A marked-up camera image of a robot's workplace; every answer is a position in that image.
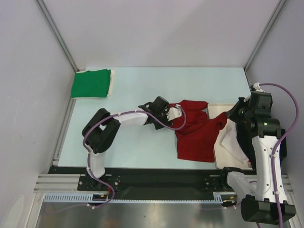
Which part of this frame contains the red t shirt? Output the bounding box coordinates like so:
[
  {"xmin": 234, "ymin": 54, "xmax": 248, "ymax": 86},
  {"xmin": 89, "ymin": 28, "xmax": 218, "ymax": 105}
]
[{"xmin": 172, "ymin": 100, "xmax": 228, "ymax": 163}]

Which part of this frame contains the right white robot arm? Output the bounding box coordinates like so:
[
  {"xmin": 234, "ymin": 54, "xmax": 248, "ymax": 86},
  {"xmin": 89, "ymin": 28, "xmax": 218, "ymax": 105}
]
[{"xmin": 219, "ymin": 91, "xmax": 296, "ymax": 227}]

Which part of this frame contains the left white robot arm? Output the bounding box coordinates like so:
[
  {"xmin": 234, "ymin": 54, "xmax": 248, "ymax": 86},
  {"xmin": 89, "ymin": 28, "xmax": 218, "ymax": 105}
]
[{"xmin": 82, "ymin": 96, "xmax": 183, "ymax": 190}]

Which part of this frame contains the black t shirt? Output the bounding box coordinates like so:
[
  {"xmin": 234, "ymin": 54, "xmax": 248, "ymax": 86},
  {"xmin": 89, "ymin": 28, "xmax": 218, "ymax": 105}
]
[{"xmin": 236, "ymin": 121, "xmax": 287, "ymax": 164}]

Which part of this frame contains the white t shirt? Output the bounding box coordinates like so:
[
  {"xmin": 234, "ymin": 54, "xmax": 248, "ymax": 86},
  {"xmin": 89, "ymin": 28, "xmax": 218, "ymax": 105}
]
[{"xmin": 214, "ymin": 120, "xmax": 249, "ymax": 164}]

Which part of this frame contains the white tray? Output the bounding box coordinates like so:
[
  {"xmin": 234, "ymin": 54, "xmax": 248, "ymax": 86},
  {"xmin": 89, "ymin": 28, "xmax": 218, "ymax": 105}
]
[{"xmin": 205, "ymin": 103, "xmax": 254, "ymax": 171}]

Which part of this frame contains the folded green t shirt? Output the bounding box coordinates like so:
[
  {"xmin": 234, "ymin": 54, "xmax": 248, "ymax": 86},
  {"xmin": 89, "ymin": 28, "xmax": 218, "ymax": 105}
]
[{"xmin": 71, "ymin": 69, "xmax": 112, "ymax": 98}]

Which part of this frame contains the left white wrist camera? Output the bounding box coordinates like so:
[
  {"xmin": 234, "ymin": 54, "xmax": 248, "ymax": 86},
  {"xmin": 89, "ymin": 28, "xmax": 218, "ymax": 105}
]
[{"xmin": 167, "ymin": 105, "xmax": 183, "ymax": 121}]

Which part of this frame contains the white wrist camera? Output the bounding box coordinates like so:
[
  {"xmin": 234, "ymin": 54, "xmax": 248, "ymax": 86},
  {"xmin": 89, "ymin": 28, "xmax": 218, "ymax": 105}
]
[
  {"xmin": 250, "ymin": 83, "xmax": 265, "ymax": 93},
  {"xmin": 167, "ymin": 105, "xmax": 183, "ymax": 121}
]

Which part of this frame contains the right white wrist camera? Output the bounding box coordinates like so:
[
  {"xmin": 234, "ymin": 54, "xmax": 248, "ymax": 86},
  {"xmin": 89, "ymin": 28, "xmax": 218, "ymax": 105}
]
[{"xmin": 250, "ymin": 83, "xmax": 265, "ymax": 93}]

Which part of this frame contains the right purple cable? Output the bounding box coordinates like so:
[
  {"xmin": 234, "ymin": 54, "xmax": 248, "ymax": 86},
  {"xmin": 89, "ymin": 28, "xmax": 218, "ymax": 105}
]
[{"xmin": 224, "ymin": 83, "xmax": 300, "ymax": 226}]

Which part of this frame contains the purple cable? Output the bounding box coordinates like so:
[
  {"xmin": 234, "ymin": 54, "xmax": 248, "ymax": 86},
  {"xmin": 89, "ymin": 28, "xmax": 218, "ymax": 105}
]
[
  {"xmin": 54, "ymin": 106, "xmax": 187, "ymax": 212},
  {"xmin": 224, "ymin": 83, "xmax": 300, "ymax": 226}
]

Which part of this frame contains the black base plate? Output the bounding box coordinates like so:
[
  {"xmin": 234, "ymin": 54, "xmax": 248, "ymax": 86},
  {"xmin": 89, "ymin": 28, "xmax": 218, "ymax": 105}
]
[{"xmin": 48, "ymin": 166, "xmax": 233, "ymax": 200}]

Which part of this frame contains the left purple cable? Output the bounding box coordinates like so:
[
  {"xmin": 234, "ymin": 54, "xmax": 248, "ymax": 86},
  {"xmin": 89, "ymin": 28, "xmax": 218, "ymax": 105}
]
[{"xmin": 54, "ymin": 106, "xmax": 187, "ymax": 212}]

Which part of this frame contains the slotted cable duct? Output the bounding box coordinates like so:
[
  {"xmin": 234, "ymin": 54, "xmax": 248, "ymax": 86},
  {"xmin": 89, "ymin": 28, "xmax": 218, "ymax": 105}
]
[{"xmin": 44, "ymin": 191, "xmax": 238, "ymax": 204}]

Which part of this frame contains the right aluminium frame post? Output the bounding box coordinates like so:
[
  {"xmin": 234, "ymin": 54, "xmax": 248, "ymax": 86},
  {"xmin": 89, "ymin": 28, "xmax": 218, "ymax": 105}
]
[{"xmin": 243, "ymin": 0, "xmax": 288, "ymax": 74}]

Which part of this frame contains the aluminium frame post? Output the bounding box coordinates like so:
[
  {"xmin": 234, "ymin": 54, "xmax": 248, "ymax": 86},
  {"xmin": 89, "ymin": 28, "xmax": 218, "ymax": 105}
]
[
  {"xmin": 243, "ymin": 0, "xmax": 288, "ymax": 74},
  {"xmin": 34, "ymin": 0, "xmax": 79, "ymax": 72}
]

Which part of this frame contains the aluminium front rail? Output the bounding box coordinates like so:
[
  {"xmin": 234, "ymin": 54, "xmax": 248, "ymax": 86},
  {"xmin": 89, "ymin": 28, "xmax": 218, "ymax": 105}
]
[{"xmin": 34, "ymin": 174, "xmax": 80, "ymax": 193}]

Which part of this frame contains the left aluminium frame post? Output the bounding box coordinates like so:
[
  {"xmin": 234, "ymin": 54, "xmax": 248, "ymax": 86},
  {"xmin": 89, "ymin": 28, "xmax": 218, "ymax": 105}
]
[{"xmin": 34, "ymin": 0, "xmax": 79, "ymax": 72}]

